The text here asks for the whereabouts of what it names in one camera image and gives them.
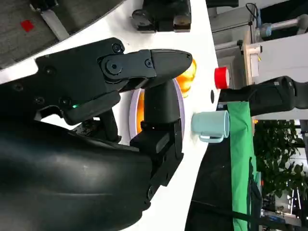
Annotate green cloth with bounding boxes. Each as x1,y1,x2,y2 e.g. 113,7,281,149
227,101,263,231

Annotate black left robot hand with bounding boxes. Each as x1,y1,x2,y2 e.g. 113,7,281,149
131,0,193,33

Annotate black curtain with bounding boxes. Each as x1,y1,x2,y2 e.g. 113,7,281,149
184,141,236,231

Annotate large leafy green plant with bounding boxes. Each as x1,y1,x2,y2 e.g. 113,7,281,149
252,119,308,198

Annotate pale green mug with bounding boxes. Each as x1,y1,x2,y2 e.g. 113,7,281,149
191,110,231,144

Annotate white table leg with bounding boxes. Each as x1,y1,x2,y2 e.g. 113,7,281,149
39,9,71,42

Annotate orange and white bread roll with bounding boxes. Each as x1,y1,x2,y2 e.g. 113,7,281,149
177,58,197,98
136,92,145,135

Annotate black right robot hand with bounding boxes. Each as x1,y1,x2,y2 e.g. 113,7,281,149
0,37,194,231

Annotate lilac plate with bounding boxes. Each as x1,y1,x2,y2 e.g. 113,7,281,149
128,78,186,145

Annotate wooden workshop desk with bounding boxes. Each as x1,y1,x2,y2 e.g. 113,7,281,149
241,30,263,85

